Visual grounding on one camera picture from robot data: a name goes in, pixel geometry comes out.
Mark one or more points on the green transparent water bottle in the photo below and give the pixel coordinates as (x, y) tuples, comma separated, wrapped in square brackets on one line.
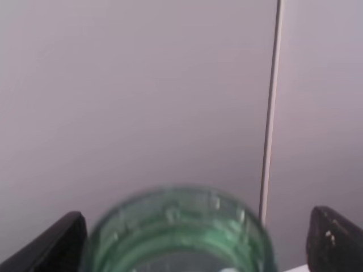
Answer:
[(179, 228)]

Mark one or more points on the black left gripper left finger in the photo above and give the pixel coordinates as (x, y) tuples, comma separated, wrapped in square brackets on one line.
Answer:
[(59, 248)]

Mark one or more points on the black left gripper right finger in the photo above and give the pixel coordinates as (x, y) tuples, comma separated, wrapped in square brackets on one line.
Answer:
[(334, 243)]

